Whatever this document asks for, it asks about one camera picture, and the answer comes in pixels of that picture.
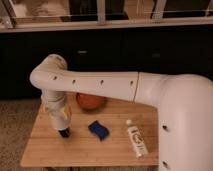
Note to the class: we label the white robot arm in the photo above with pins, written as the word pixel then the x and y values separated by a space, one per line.
pixel 184 103

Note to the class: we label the orange ceramic cup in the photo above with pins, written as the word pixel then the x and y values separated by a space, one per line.
pixel 90 102

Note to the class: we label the black eraser block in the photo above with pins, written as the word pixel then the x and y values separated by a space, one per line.
pixel 65 133

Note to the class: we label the blue sponge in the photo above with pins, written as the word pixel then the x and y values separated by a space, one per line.
pixel 99 130

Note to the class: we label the wooden table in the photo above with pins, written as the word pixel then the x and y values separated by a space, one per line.
pixel 46 148

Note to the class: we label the white tube with label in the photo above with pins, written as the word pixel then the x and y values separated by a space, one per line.
pixel 136 139

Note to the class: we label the dark cabinet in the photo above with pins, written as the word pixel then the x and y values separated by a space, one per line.
pixel 166 50

